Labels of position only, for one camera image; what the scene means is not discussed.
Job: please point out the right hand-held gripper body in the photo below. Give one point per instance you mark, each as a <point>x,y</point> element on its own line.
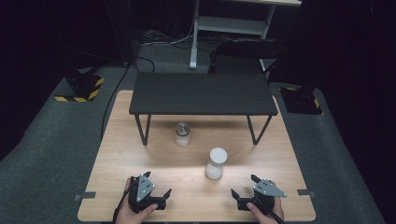
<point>267,188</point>

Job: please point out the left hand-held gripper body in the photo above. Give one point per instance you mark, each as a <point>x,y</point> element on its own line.
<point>144,189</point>

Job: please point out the white capped bottle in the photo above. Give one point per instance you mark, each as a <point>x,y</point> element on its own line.
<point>216,165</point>

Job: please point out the glass jar with metal lid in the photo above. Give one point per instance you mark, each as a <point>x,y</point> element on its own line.
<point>182,136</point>

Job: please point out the black shelf with metal legs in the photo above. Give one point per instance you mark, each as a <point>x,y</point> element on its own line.
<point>202,93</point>

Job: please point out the person's right hand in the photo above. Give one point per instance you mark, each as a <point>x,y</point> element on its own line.
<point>269,218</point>

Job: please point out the person's left hand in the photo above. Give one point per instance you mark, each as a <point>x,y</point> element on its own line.
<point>127,216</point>

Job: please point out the grey tape strip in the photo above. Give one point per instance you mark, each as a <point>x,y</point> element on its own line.
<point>306,193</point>
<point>84,196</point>

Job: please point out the black yellow striped stand base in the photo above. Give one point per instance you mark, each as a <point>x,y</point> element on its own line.
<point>300,101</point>
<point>82,87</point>

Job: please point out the black chair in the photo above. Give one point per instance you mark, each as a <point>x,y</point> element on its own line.
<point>243,51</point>

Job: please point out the white desk frame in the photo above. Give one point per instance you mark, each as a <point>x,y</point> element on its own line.
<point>230,25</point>

